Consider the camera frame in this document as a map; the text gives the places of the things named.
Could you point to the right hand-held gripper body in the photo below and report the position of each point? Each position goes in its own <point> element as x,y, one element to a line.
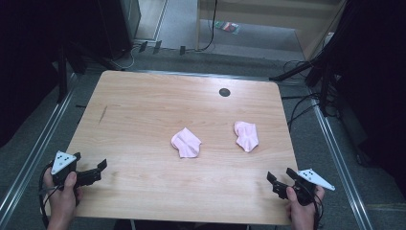
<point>308,177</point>

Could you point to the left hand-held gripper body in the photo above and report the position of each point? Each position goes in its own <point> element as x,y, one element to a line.
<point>65,161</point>

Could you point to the pink sock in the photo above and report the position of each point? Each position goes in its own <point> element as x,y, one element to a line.
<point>246,135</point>
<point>186,143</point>

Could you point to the person's right hand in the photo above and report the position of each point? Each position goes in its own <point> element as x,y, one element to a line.
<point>301,212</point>

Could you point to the person's left hand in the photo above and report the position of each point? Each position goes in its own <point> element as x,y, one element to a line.
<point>62,199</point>

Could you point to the black metal stand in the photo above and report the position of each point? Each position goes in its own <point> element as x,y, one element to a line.
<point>319,64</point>
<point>62,73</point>

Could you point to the black round table grommet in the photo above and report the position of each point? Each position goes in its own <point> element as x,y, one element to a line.
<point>224,92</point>

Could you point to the black plug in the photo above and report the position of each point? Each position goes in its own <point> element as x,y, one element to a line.
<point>143,46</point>
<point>182,50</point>
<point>157,46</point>

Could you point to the dark cabinet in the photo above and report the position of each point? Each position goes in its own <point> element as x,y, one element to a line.
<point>123,25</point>

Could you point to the colourful packet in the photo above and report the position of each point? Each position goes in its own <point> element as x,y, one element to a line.
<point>228,27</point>

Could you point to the metal floor rail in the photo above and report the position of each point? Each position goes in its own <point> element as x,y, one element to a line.
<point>341,166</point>
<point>35,156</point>

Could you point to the light wooden frame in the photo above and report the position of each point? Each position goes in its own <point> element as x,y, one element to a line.
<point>255,14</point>

